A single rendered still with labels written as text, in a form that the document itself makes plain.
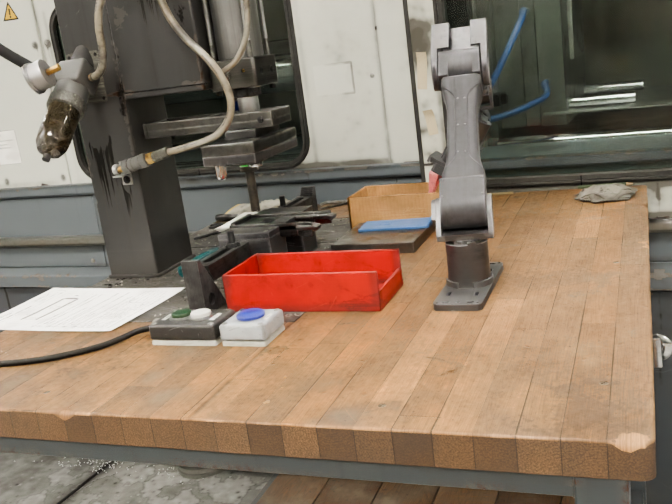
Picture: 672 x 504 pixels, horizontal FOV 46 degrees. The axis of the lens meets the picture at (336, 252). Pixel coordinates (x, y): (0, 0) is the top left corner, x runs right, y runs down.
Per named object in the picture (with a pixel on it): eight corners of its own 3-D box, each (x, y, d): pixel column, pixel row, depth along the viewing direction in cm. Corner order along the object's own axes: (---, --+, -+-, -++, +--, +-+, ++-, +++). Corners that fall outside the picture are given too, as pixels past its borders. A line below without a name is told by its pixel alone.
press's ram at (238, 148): (264, 180, 132) (235, -7, 125) (133, 189, 142) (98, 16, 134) (305, 160, 148) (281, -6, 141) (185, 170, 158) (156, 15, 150)
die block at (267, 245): (275, 279, 137) (269, 238, 136) (224, 281, 141) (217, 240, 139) (318, 247, 155) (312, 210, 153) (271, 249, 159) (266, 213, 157)
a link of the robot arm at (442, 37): (449, 83, 159) (428, 12, 130) (495, 77, 157) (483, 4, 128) (452, 141, 157) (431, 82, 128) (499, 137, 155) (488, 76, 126)
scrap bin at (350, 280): (381, 311, 114) (376, 271, 113) (227, 312, 123) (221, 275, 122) (403, 285, 125) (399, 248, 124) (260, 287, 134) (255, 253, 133)
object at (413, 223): (436, 227, 150) (434, 211, 150) (358, 231, 155) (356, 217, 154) (442, 218, 157) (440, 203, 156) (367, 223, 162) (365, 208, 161)
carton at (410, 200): (470, 229, 157) (467, 190, 155) (351, 234, 166) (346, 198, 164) (482, 214, 168) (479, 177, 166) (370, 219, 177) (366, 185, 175)
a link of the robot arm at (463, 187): (445, 237, 120) (442, 68, 135) (489, 234, 119) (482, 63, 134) (439, 217, 115) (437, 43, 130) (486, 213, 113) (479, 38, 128)
